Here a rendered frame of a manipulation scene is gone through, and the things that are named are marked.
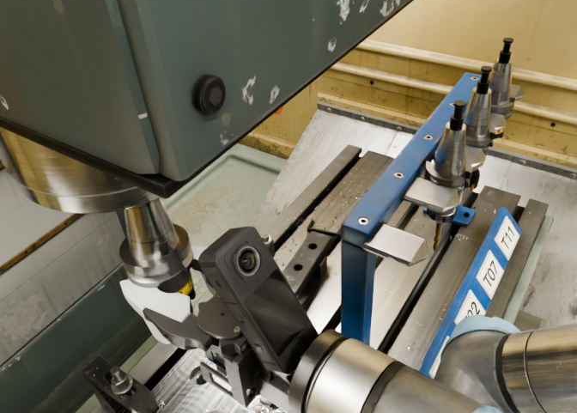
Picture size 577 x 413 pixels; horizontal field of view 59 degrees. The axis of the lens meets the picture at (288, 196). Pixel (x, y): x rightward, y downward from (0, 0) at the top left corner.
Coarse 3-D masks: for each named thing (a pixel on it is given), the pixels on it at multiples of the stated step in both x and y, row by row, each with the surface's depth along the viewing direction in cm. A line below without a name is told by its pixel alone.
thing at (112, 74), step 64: (0, 0) 14; (64, 0) 12; (128, 0) 12; (192, 0) 13; (256, 0) 15; (320, 0) 18; (384, 0) 23; (0, 64) 16; (64, 64) 14; (128, 64) 13; (192, 64) 14; (256, 64) 16; (320, 64) 20; (64, 128) 16; (128, 128) 14; (192, 128) 15
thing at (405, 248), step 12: (384, 228) 65; (396, 228) 65; (372, 240) 63; (384, 240) 63; (396, 240) 63; (408, 240) 63; (420, 240) 63; (372, 252) 62; (384, 252) 62; (396, 252) 61; (408, 252) 61; (420, 252) 61; (408, 264) 60
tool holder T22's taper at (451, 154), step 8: (448, 128) 68; (464, 128) 67; (448, 136) 68; (456, 136) 67; (464, 136) 68; (440, 144) 70; (448, 144) 68; (456, 144) 68; (464, 144) 68; (440, 152) 70; (448, 152) 69; (456, 152) 69; (464, 152) 69; (440, 160) 70; (448, 160) 69; (456, 160) 69; (464, 160) 70; (440, 168) 71; (448, 168) 70; (456, 168) 70; (464, 168) 71
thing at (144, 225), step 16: (144, 208) 43; (160, 208) 44; (128, 224) 44; (144, 224) 43; (160, 224) 44; (128, 240) 45; (144, 240) 44; (160, 240) 45; (176, 240) 46; (144, 256) 45; (160, 256) 45
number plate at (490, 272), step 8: (488, 256) 95; (488, 264) 94; (496, 264) 96; (480, 272) 92; (488, 272) 93; (496, 272) 95; (480, 280) 91; (488, 280) 93; (496, 280) 94; (488, 288) 92
